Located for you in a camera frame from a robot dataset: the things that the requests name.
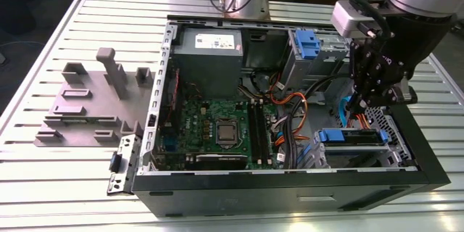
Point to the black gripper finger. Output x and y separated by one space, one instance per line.
369 80

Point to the hard disk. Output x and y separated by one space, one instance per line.
330 135

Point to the metal disk bay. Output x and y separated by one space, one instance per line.
348 149

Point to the metal optical drive cage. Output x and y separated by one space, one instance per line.
308 71

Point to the blue plastic drive latch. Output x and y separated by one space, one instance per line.
306 44

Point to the black RAM slot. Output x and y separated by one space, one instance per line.
264 131
254 131

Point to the silver CPU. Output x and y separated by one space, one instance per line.
226 132

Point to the grey power supply unit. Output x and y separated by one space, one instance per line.
206 74

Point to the black CPU socket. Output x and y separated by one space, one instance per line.
226 145

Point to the black graphics card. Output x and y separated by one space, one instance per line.
217 159

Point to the black PC case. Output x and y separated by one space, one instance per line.
253 194

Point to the green motherboard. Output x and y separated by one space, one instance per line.
197 145

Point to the grey parts rack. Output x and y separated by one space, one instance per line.
93 112

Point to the green RAM stick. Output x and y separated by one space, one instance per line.
81 120

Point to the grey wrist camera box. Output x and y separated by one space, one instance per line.
348 17

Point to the metal card retention bracket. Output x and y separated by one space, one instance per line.
124 147

